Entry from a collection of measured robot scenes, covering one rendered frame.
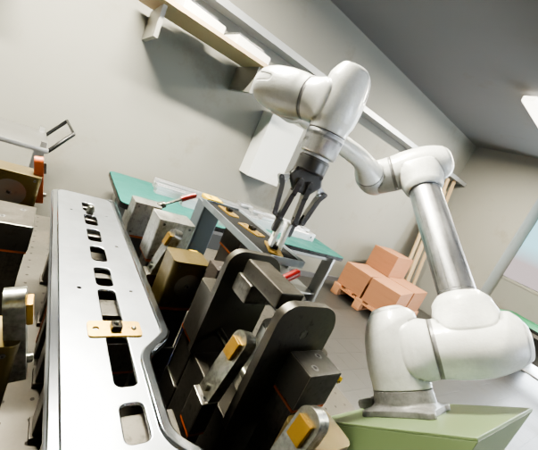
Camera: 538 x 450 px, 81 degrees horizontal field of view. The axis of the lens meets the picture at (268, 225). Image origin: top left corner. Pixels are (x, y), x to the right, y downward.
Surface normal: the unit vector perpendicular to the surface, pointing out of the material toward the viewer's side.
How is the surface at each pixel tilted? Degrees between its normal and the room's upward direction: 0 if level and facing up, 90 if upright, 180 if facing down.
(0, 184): 90
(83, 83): 90
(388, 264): 90
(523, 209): 90
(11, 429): 0
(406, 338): 67
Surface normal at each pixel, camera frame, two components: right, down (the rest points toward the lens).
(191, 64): 0.50, 0.39
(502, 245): -0.77, -0.22
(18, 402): 0.41, -0.89
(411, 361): -0.35, -0.26
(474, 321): -0.42, -0.53
